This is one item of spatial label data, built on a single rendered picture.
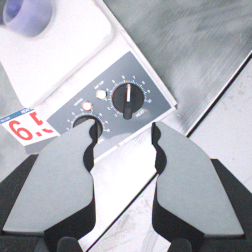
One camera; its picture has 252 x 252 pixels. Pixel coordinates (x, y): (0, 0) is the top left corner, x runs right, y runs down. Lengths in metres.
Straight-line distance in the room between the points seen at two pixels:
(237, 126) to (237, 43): 0.09
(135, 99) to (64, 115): 0.08
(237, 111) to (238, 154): 0.05
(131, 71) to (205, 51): 0.10
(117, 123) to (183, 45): 0.12
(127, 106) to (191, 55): 0.11
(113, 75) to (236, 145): 0.16
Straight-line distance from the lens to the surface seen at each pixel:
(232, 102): 0.24
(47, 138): 0.31
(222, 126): 0.24
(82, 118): 0.21
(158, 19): 0.26
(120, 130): 0.21
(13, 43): 0.24
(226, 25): 0.26
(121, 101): 0.19
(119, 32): 0.19
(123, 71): 0.19
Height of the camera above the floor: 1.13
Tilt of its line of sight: 72 degrees down
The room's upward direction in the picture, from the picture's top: 101 degrees counter-clockwise
